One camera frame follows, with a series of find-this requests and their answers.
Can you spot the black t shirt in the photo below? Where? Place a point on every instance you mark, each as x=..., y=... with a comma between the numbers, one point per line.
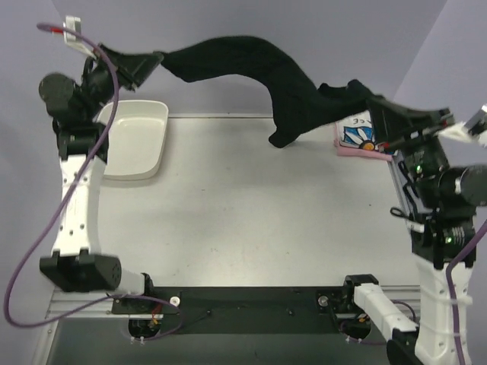
x=298, y=105

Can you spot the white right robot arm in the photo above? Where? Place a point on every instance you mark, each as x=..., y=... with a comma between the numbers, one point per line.
x=438, y=203

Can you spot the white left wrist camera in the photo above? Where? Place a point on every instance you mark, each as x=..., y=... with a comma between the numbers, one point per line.
x=74, y=41

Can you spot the white plastic bin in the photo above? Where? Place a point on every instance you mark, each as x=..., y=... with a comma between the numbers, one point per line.
x=136, y=140

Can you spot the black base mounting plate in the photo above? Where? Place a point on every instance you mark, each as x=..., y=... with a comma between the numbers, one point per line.
x=262, y=311

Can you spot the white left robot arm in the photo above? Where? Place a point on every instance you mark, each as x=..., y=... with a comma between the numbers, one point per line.
x=76, y=263

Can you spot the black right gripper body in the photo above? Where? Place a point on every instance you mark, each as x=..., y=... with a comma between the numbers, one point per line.
x=412, y=131

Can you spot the white daisy print t shirt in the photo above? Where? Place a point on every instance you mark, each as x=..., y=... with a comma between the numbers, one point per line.
x=356, y=132

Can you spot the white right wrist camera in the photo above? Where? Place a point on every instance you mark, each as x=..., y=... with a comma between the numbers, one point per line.
x=472, y=131

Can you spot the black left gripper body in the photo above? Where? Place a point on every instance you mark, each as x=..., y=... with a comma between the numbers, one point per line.
x=122, y=71

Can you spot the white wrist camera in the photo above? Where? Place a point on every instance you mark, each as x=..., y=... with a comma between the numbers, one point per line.
x=472, y=131
x=74, y=41

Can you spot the aluminium front rail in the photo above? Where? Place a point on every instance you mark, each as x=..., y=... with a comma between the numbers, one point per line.
x=94, y=305

